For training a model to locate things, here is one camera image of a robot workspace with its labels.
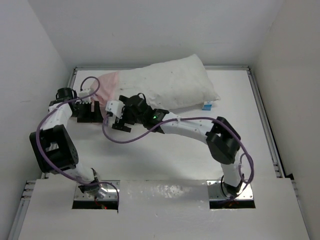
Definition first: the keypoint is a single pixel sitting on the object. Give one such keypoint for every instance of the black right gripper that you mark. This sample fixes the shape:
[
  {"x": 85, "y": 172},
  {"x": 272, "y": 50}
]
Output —
[{"x": 120, "y": 123}]

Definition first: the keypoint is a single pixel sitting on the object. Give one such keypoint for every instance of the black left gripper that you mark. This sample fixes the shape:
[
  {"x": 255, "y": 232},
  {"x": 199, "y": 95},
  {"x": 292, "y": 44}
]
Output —
[{"x": 94, "y": 116}]

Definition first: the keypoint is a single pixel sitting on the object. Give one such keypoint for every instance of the pink pillowcase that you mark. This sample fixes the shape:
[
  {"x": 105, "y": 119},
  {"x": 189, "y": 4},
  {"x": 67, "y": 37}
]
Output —
[{"x": 108, "y": 90}]

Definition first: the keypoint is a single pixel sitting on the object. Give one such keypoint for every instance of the white pillow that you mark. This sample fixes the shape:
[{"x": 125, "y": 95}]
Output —
[{"x": 170, "y": 85}]

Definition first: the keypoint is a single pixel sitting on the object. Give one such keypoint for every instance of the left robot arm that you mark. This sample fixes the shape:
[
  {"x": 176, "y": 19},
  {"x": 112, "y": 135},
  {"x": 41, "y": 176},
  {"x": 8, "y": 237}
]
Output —
[{"x": 52, "y": 145}]

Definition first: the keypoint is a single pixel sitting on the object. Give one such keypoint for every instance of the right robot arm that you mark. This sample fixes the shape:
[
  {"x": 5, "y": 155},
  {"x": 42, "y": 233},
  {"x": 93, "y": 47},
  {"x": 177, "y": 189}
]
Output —
[{"x": 220, "y": 137}]

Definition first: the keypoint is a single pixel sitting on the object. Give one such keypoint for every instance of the blue white pillow label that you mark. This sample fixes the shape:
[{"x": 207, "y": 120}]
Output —
[{"x": 207, "y": 105}]

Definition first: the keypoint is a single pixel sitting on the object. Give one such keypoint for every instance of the white front cover board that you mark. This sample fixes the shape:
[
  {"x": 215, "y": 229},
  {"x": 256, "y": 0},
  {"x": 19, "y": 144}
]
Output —
[{"x": 163, "y": 210}]

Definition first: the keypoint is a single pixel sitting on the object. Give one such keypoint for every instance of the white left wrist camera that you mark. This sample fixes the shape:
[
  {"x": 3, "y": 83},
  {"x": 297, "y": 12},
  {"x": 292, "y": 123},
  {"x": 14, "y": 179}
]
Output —
[{"x": 84, "y": 96}]

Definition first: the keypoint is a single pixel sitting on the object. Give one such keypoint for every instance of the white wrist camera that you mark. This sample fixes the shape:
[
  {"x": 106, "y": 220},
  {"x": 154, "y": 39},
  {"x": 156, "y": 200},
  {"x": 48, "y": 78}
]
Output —
[
  {"x": 84, "y": 96},
  {"x": 114, "y": 108}
]

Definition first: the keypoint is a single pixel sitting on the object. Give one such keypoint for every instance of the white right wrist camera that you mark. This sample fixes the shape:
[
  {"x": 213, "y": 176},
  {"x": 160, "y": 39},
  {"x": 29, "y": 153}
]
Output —
[{"x": 114, "y": 108}]

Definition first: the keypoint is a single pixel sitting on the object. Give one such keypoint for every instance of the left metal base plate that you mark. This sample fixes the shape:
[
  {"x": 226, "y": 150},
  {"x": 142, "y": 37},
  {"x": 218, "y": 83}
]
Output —
[{"x": 103, "y": 192}]

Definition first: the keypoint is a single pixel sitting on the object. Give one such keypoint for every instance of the metal base plate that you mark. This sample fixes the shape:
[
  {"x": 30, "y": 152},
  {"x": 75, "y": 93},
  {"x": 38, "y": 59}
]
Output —
[
  {"x": 103, "y": 192},
  {"x": 218, "y": 192}
]

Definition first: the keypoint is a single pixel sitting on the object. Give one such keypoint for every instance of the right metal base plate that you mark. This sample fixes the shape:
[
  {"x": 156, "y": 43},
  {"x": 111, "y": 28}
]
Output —
[{"x": 218, "y": 192}]

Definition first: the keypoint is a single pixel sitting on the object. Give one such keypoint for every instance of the aluminium table frame rail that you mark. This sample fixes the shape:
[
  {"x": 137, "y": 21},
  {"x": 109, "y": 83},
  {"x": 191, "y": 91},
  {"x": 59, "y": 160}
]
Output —
[{"x": 193, "y": 163}]

